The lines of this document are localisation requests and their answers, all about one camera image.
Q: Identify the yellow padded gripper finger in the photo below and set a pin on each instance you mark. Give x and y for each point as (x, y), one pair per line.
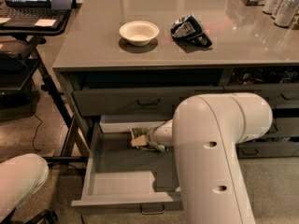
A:
(140, 141)

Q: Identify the green jalapeno chip bag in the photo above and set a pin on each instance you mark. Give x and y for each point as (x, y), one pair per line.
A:
(135, 132)

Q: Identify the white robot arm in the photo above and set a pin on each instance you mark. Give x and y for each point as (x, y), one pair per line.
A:
(204, 133)

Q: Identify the open grey middle drawer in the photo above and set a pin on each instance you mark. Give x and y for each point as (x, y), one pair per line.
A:
(122, 179)

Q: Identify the grey top left drawer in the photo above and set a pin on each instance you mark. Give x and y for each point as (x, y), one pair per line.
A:
(133, 101)

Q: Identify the grey bottom right drawer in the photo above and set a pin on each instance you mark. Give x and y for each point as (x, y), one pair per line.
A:
(267, 150)

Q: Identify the black crumpled chip bag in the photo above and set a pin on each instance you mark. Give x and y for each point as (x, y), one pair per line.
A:
(190, 29)

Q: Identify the grey middle right drawer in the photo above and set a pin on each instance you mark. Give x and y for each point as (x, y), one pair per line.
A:
(284, 127)

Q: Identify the grey top right drawer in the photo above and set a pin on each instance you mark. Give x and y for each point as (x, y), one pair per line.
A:
(279, 96)

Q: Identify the white can middle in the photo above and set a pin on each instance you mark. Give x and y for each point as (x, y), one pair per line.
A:
(280, 2)

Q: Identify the white paper bowl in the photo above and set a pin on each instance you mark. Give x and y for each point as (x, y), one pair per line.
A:
(139, 33)

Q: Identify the black laptop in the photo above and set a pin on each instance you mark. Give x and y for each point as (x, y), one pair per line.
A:
(31, 15)

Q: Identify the white can right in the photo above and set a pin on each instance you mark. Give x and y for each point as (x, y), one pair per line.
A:
(286, 12)

